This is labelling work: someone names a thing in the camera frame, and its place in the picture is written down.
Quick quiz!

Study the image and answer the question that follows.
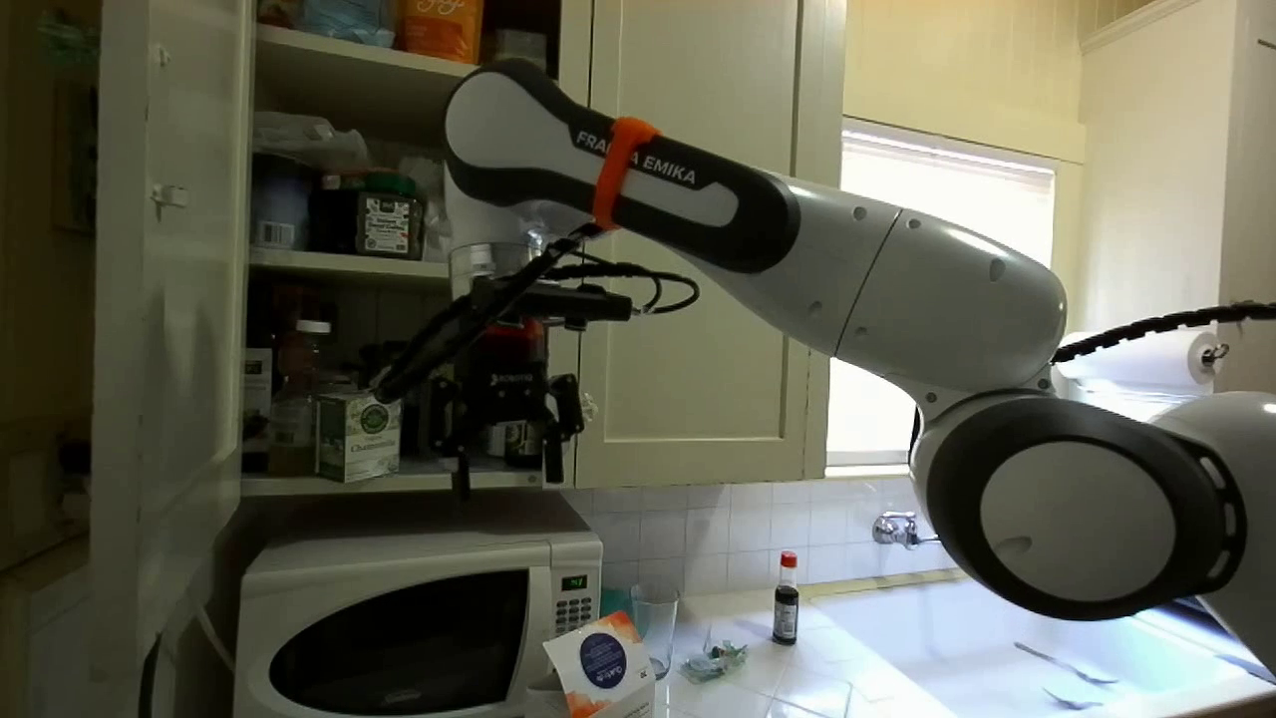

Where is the cream tall cupboard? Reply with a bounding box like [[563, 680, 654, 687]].
[[1062, 0, 1276, 404]]

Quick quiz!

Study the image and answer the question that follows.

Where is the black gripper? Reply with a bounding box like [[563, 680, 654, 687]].
[[446, 324, 586, 505]]

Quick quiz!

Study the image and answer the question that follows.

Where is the green white carton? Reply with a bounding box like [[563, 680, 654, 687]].
[[309, 390, 408, 486]]

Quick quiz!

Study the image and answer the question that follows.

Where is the black corrugated cable conduit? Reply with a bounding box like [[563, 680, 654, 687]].
[[1048, 299, 1276, 365]]

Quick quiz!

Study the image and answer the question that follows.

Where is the chrome wall faucet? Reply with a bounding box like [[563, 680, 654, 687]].
[[868, 505, 933, 549]]

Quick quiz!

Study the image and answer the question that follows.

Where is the white plastic tub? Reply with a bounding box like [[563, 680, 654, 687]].
[[248, 150, 320, 260]]

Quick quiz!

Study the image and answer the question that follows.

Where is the clear drinking glass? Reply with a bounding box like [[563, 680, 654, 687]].
[[634, 595, 683, 680]]

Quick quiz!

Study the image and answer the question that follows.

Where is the white microwave oven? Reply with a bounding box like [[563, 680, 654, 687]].
[[231, 490, 604, 718]]

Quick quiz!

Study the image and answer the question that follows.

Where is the dark jar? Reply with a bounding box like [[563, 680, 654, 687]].
[[305, 172, 361, 260]]

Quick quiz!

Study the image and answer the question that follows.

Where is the white sink basin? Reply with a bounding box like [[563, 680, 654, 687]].
[[814, 565, 1276, 718]]

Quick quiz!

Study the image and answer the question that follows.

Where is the kitchen window with blind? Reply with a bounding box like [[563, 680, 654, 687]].
[[826, 116, 1062, 474]]

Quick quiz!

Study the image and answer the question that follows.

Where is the cream cabinet door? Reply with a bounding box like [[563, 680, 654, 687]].
[[83, 0, 258, 718], [570, 0, 833, 490]]

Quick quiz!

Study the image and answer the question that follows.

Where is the blue food bag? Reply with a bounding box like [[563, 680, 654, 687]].
[[289, 0, 404, 53]]

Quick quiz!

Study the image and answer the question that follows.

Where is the orange snack bag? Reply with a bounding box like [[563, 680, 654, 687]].
[[396, 0, 492, 67]]

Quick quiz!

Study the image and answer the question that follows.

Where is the cream wall cabinet frame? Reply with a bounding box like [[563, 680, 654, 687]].
[[236, 0, 849, 502]]

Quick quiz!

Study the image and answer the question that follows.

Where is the white box orange blue print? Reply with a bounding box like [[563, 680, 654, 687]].
[[537, 611, 656, 718]]

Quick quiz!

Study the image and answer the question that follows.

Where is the white paper towel roll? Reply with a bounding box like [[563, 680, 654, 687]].
[[1062, 325, 1227, 396]]

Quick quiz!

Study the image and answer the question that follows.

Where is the narrow orange strap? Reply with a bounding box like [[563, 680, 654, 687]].
[[586, 116, 663, 231]]

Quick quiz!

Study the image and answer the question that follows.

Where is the green lidded jar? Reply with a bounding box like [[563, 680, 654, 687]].
[[352, 174, 432, 263]]

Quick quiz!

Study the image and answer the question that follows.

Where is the dark sauce bottle red cap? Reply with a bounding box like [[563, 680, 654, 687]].
[[769, 549, 805, 651]]

